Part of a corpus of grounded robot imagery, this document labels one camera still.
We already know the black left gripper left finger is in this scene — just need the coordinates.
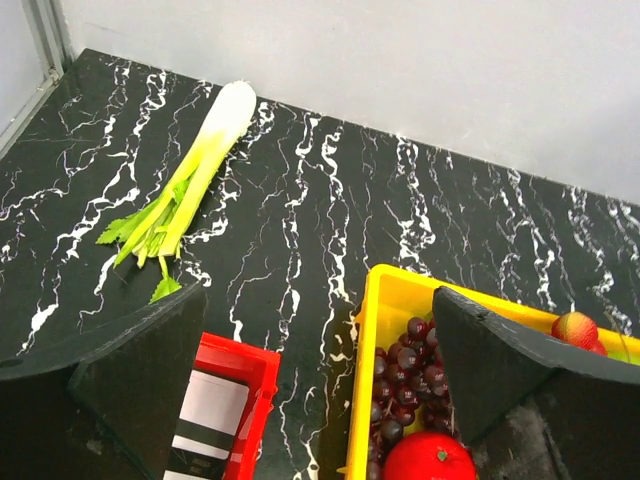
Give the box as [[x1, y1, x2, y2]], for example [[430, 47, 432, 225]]
[[1, 284, 207, 479]]

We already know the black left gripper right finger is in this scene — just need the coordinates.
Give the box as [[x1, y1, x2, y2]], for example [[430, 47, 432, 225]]
[[433, 287, 639, 479]]

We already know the red plastic card tray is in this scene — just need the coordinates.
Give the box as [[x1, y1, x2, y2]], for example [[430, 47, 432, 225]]
[[192, 333, 280, 480]]

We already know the red lychee cluster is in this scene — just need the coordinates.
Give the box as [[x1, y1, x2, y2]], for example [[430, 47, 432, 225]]
[[551, 311, 608, 356]]

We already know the red tomato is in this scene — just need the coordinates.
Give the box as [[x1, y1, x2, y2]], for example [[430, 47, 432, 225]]
[[382, 431, 477, 480]]

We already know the dark purple grape bunch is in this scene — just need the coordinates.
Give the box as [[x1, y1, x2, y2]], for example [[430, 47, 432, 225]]
[[366, 313, 454, 479]]

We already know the yellow plastic fruit bin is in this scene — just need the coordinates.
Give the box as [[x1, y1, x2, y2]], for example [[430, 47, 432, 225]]
[[343, 265, 639, 479]]

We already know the green white celery stalk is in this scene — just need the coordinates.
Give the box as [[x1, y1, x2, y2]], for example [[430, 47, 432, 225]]
[[96, 80, 257, 303]]

